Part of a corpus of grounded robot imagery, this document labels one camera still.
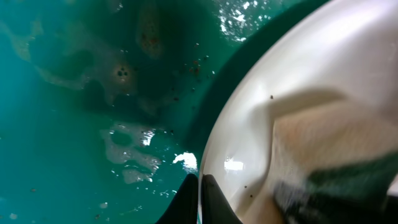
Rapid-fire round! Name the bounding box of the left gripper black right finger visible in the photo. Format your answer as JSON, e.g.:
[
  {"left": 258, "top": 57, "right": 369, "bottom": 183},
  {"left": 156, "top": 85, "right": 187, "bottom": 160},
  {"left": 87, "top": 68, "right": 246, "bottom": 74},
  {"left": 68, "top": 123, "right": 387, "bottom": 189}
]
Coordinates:
[{"left": 201, "top": 174, "right": 243, "bottom": 224}]

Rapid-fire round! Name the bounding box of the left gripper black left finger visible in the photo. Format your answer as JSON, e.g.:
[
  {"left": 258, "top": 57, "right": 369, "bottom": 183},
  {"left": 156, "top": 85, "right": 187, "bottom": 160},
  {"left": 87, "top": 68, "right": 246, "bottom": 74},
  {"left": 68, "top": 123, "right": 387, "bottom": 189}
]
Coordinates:
[{"left": 155, "top": 174, "right": 198, "bottom": 224}]

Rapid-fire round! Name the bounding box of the green and yellow sponge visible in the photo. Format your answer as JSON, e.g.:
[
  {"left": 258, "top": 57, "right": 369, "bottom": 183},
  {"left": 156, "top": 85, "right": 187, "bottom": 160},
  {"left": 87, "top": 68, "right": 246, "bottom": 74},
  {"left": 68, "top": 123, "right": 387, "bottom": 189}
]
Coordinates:
[{"left": 269, "top": 101, "right": 397, "bottom": 223}]

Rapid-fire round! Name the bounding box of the white plate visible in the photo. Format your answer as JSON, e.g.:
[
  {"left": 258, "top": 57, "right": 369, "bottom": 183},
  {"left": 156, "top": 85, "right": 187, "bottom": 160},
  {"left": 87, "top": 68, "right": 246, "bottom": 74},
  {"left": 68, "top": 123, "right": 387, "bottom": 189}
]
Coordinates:
[{"left": 198, "top": 0, "right": 397, "bottom": 223}]

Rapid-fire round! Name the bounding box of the teal plastic serving tray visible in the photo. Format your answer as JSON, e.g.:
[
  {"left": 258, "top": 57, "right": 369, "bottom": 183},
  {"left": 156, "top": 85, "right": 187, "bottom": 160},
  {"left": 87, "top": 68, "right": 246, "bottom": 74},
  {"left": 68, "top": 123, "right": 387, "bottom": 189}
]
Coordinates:
[{"left": 1, "top": 0, "right": 322, "bottom": 223}]

